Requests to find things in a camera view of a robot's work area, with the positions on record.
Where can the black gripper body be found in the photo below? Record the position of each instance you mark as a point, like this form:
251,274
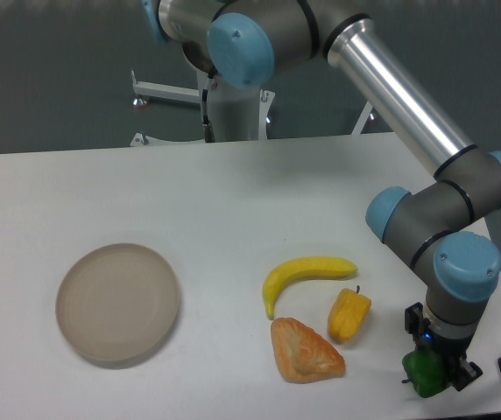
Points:
450,342

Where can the beige round plate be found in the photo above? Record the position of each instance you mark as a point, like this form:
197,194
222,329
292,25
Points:
118,304

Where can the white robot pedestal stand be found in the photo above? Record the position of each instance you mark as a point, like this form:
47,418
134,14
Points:
300,104

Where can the yellow toy banana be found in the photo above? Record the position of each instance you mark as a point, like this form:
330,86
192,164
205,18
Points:
300,269

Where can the yellow toy pepper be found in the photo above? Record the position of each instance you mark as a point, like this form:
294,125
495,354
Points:
347,315

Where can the silver blue-capped robot arm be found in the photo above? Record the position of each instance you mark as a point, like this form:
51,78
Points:
237,46

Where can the green toy pepper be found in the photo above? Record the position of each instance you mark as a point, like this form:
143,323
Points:
425,372

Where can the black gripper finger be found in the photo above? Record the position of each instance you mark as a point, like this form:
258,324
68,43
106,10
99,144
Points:
463,373
414,323

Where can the orange toy pastry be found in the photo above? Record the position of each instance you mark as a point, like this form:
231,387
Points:
302,355

